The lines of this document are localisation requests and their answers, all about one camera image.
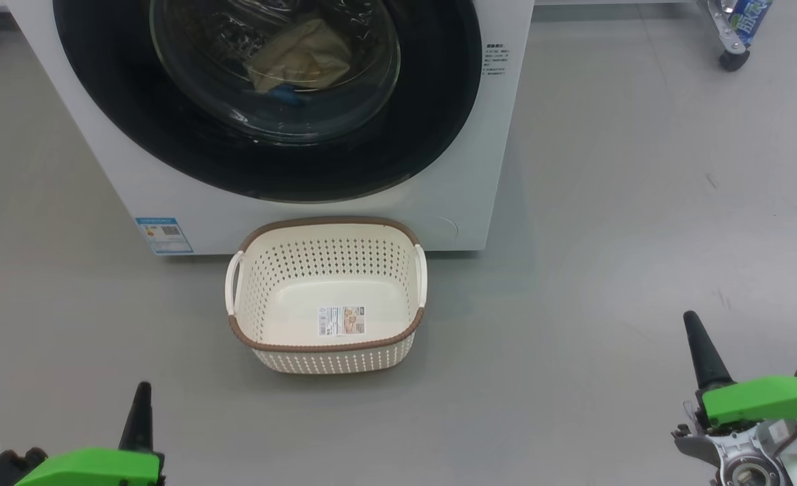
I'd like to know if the blue white energy label sticker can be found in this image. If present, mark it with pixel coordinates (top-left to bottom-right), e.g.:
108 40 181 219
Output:
135 216 195 256

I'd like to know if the round black glass washer door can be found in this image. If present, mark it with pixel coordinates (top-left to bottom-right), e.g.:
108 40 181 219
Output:
53 0 484 203

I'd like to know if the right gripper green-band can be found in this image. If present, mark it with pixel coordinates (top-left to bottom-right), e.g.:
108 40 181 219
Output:
683 310 797 428

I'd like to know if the small blue garment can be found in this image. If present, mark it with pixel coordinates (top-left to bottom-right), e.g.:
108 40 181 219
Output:
270 86 311 106

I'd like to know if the cream perforated basket brown rim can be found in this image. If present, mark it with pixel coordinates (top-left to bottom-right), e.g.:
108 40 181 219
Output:
225 216 428 375

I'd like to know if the round white filter cover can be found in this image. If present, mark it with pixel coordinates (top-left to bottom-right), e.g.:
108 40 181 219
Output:
432 216 459 247

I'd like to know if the bottle with blue label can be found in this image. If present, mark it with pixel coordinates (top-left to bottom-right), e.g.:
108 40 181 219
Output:
729 0 774 45

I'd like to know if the white front-load washing machine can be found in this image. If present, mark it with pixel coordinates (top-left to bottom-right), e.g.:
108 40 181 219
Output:
7 0 534 256

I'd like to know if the cream garment blue cloud print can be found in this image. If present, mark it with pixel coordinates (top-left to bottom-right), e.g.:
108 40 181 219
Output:
245 18 353 93

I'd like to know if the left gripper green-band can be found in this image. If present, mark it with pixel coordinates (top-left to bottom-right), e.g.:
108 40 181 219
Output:
14 381 167 486

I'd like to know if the printed basket label sticker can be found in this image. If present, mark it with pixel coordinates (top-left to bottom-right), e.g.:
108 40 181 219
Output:
316 305 367 338

